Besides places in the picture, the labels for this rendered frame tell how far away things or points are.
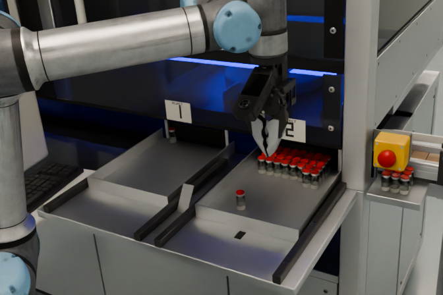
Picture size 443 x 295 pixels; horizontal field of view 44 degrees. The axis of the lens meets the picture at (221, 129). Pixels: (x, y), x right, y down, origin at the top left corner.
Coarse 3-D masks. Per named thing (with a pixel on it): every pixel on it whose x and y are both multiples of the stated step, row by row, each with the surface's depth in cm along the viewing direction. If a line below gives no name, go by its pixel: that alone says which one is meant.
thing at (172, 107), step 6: (168, 102) 156; (174, 102) 155; (180, 102) 154; (168, 108) 157; (174, 108) 156; (186, 108) 154; (168, 114) 158; (174, 114) 157; (186, 114) 155; (174, 120) 158; (180, 120) 157; (186, 120) 156
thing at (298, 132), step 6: (288, 120) 139; (294, 120) 138; (300, 120) 137; (288, 126) 140; (294, 126) 139; (300, 126) 138; (288, 132) 140; (294, 132) 139; (300, 132) 138; (282, 138) 142; (288, 138) 141; (294, 138) 140; (300, 138) 139
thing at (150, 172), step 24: (144, 144) 166; (168, 144) 169; (192, 144) 168; (120, 168) 157; (144, 168) 156; (168, 168) 155; (192, 168) 154; (120, 192) 142; (144, 192) 137; (168, 192) 142
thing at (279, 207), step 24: (240, 168) 148; (216, 192) 138; (264, 192) 139; (288, 192) 138; (312, 192) 138; (216, 216) 128; (240, 216) 124; (264, 216) 129; (288, 216) 129; (312, 216) 125; (288, 240) 120
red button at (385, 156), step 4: (380, 152) 128; (384, 152) 126; (388, 152) 126; (392, 152) 126; (380, 156) 126; (384, 156) 126; (388, 156) 125; (392, 156) 125; (380, 160) 127; (384, 160) 126; (388, 160) 126; (392, 160) 125; (380, 164) 127; (384, 164) 126; (388, 164) 126; (392, 164) 126
